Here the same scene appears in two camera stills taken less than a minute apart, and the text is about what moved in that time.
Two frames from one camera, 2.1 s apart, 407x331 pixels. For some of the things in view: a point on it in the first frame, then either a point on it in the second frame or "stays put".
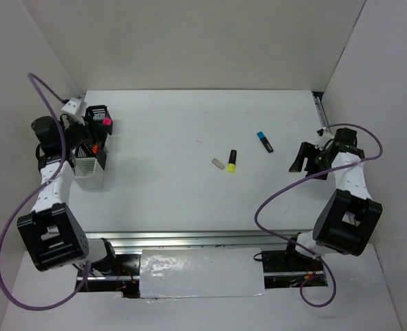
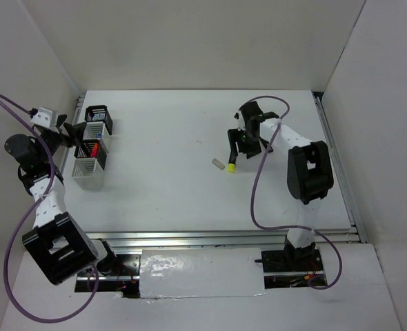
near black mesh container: [91, 149] stays put
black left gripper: [97, 134] to [76, 132]
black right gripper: [306, 150] to [234, 136]
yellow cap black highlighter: [232, 161] stays put
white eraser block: [218, 164] stays put
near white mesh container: [88, 173] stays put
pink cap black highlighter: [107, 121] to [94, 152]
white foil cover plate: [201, 272] stays put
